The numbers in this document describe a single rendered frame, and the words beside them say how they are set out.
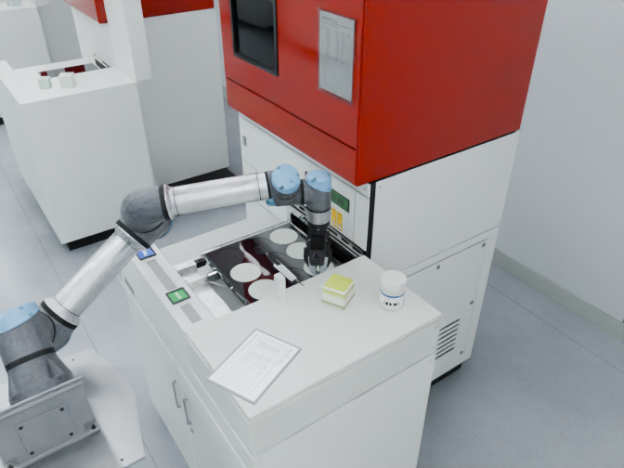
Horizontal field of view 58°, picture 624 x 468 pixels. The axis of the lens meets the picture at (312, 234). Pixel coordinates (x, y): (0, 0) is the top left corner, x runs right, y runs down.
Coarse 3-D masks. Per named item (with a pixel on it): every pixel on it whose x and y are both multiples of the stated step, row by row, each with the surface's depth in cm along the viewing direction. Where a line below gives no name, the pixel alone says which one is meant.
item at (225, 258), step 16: (288, 224) 208; (240, 240) 198; (256, 240) 199; (304, 240) 198; (208, 256) 191; (224, 256) 191; (240, 256) 191; (256, 256) 191; (288, 256) 191; (224, 272) 183; (272, 272) 183; (304, 272) 184; (240, 288) 177
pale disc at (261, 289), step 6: (258, 282) 179; (264, 282) 179; (270, 282) 179; (252, 288) 177; (258, 288) 177; (264, 288) 177; (270, 288) 176; (252, 294) 174; (258, 294) 174; (264, 294) 174; (270, 294) 174
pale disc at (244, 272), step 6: (240, 264) 187; (246, 264) 187; (252, 264) 187; (234, 270) 184; (240, 270) 184; (246, 270) 184; (252, 270) 184; (258, 270) 184; (234, 276) 182; (240, 276) 182; (246, 276) 182; (252, 276) 182; (258, 276) 182
